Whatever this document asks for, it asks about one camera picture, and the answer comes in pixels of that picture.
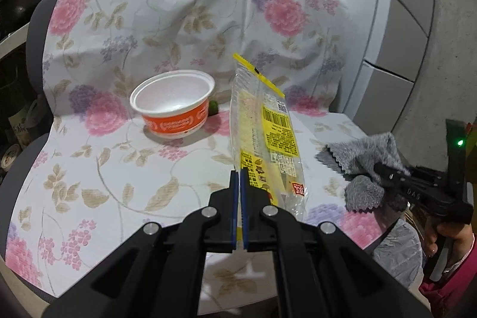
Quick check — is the grey fluffy cloth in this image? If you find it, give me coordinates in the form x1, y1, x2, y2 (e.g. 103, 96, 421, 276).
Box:
316, 132, 412, 212

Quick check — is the orange white plastic bowl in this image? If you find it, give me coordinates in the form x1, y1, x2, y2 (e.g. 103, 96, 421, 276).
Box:
130, 69, 216, 140

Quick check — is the white ceramic bowl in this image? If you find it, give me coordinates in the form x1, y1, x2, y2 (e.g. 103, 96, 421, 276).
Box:
2, 145, 21, 170

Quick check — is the grey chair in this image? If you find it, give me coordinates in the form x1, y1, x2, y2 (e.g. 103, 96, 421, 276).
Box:
0, 0, 64, 304

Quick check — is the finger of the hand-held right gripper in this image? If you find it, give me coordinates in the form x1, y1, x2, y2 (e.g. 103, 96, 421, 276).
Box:
374, 162, 412, 184

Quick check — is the yellow clear snack wrapper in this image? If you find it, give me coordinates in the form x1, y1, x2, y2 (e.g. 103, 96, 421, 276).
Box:
229, 53, 308, 222

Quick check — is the person's right hand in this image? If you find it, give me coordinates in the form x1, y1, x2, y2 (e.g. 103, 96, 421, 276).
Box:
425, 217, 476, 266

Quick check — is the dark storage shelf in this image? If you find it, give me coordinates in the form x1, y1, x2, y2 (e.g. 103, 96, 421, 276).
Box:
0, 31, 49, 173

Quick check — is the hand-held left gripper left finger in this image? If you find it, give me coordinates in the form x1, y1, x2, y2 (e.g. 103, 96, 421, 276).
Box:
45, 169, 239, 318

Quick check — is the grey drawer cabinet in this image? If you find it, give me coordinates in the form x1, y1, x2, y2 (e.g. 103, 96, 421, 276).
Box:
346, 0, 448, 132

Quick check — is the floral printed cloth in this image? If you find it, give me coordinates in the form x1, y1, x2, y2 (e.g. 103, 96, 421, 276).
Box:
5, 0, 403, 315

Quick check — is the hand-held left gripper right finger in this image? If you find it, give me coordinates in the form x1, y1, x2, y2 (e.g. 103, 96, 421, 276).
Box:
240, 167, 435, 318

